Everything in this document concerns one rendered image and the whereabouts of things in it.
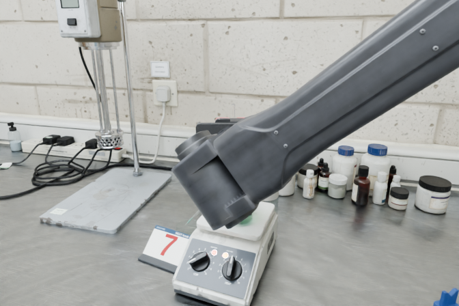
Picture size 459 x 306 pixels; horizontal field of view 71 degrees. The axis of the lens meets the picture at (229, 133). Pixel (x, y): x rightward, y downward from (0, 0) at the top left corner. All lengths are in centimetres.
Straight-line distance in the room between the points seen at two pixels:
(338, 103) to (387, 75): 3
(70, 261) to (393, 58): 64
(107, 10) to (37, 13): 59
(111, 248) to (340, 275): 44
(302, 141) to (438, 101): 83
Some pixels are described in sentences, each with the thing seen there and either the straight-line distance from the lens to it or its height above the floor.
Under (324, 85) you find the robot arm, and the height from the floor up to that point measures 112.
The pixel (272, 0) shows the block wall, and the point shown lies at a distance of 98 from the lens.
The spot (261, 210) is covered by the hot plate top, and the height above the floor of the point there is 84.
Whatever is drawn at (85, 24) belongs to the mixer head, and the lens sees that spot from 75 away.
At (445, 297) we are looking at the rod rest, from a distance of 63.
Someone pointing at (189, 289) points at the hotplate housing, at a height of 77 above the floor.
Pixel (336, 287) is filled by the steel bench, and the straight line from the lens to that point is 63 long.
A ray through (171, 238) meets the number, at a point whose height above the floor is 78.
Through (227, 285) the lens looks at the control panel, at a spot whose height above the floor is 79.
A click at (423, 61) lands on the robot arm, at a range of 22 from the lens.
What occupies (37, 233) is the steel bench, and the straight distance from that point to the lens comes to 83.
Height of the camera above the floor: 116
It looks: 17 degrees down
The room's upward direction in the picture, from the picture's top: straight up
